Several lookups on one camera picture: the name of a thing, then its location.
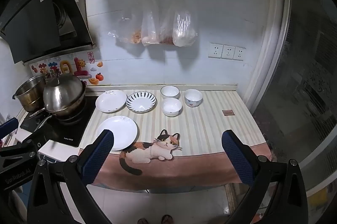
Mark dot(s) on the white plate small print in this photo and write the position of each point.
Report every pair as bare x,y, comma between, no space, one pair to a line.
110,101

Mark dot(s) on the white plate blue stripes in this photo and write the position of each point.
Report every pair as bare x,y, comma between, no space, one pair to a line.
141,102

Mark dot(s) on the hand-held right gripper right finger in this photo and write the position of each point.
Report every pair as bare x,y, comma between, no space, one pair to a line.
237,160

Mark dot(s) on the white wall socket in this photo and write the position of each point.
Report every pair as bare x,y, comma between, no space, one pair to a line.
228,52
215,50
239,53

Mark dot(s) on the black range hood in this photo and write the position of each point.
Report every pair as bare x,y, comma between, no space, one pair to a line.
31,21

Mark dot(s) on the plain white plate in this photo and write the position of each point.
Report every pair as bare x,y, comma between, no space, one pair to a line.
117,133

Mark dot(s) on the steel steamer pot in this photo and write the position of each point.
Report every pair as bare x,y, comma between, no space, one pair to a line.
27,95

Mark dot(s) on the brown square patch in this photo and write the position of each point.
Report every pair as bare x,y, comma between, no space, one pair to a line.
227,112

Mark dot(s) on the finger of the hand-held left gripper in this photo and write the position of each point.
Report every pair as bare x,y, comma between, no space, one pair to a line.
8,127
39,141

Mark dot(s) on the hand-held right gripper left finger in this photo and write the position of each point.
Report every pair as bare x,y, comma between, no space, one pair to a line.
97,158

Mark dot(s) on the white bowl dark rim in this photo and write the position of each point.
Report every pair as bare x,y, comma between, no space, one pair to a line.
171,107
170,92

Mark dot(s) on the colourful wall stickers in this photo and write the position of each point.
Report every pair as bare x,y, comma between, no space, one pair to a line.
65,68

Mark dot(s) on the person's right foot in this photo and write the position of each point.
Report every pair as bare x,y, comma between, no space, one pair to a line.
167,219

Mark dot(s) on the clear plastic bag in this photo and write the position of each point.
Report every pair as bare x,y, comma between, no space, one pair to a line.
184,29
130,34
166,34
150,29

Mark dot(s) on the person's foot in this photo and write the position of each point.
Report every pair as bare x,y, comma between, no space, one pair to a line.
143,220
167,219

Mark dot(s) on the glass window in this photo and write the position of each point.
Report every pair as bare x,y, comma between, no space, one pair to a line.
302,81

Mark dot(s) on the person's left foot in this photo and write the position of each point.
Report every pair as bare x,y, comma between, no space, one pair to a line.
143,220

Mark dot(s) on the steel wok lid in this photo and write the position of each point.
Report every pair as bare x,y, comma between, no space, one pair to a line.
63,92

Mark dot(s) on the white bowl blue pattern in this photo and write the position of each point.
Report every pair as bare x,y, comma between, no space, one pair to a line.
193,99

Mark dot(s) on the striped cat print mat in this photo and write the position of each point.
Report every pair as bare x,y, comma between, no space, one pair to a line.
200,131

